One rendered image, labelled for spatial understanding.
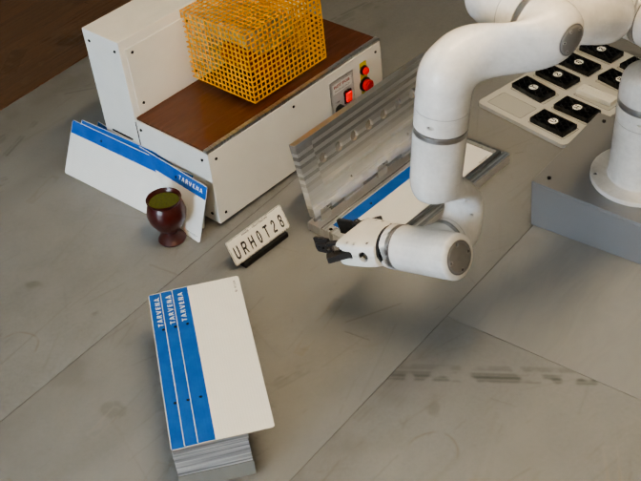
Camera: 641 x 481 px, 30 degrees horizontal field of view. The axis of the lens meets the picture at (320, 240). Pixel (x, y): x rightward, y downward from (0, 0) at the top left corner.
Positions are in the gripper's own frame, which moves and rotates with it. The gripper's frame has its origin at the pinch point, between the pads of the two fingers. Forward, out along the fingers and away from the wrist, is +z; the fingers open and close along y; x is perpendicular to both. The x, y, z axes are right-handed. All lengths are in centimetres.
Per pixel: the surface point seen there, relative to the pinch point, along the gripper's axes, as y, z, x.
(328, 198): 16.0, 18.5, -3.3
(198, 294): -24.2, 14.0, -0.4
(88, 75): 25, 110, 19
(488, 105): 70, 18, -9
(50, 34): 33, 136, 27
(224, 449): -46.5, -13.1, -12.0
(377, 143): 34.1, 19.2, 0.1
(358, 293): 2.0, 1.6, -15.0
